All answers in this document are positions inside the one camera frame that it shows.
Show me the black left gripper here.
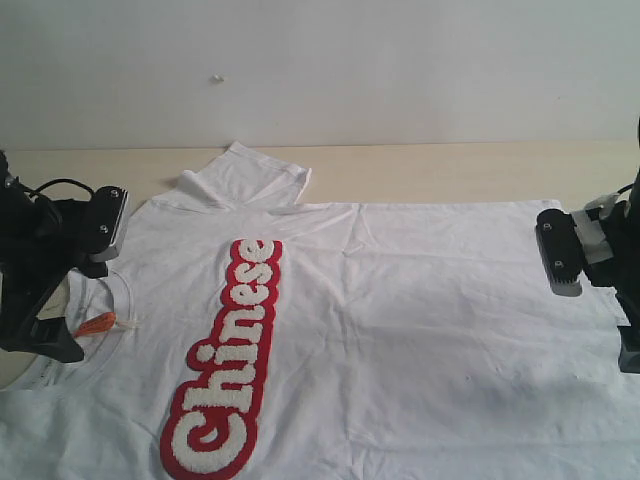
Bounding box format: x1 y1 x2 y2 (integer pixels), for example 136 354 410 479
0 189 111 365

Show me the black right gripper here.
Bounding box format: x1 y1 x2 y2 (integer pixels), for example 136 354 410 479
574 194 639 373

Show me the white t-shirt red lettering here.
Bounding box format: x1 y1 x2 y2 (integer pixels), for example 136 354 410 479
1 143 639 479

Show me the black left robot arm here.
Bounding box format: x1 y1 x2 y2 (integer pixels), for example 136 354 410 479
1 160 128 363

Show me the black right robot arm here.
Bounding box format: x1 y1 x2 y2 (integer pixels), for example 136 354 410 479
583 178 639 374

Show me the orange garment tag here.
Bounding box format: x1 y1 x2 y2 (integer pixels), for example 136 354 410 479
73 312 117 338

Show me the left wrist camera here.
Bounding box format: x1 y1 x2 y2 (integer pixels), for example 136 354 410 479
80 186 129 263

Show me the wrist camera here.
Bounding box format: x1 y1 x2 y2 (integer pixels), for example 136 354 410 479
535 208 583 298
80 186 129 263

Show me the black left camera cable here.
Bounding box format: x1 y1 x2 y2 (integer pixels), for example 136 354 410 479
24 177 96 201

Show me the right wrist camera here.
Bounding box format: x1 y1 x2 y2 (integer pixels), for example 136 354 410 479
535 208 583 298

